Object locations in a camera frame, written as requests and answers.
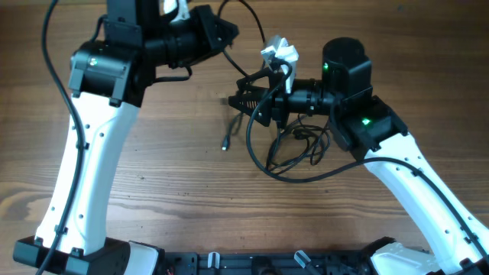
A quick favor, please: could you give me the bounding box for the thin black USB cable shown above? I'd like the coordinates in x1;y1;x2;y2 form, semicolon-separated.
217;0;268;152

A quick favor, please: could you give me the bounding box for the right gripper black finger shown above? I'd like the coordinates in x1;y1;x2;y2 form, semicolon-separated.
236;69;274;92
228;89;271;127

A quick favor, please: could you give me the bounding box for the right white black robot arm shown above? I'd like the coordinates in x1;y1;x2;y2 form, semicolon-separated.
228;37;488;274

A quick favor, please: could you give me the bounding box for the thick black cable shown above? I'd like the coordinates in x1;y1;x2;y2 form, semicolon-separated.
265;114;332;172

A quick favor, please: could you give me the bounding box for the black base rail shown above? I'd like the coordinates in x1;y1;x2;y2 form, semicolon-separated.
151;251;377;275

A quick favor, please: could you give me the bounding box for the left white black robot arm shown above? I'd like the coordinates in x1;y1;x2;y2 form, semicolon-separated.
13;1;238;274

